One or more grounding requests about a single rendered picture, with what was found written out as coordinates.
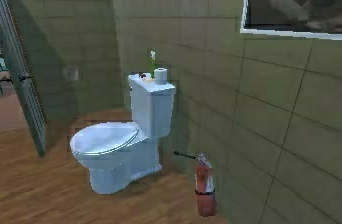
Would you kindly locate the red fire extinguisher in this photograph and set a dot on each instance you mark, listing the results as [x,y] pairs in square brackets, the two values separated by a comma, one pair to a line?
[204,186]

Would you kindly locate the white framed window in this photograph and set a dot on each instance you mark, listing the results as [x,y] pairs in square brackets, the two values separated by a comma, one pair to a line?
[305,16]

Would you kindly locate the green spray bottle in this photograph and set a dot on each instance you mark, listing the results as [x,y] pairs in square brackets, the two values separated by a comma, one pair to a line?
[152,63]

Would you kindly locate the white toilet paper roll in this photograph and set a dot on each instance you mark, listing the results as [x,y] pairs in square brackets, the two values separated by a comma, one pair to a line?
[160,75]

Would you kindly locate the small dark object on tank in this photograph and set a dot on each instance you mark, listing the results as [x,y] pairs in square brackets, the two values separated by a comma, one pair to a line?
[142,75]

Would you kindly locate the grey wall toilet paper holder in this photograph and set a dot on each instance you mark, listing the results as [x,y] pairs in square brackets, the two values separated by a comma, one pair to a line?
[70,73]

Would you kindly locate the grey room door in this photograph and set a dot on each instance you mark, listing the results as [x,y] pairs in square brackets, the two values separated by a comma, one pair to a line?
[19,76]

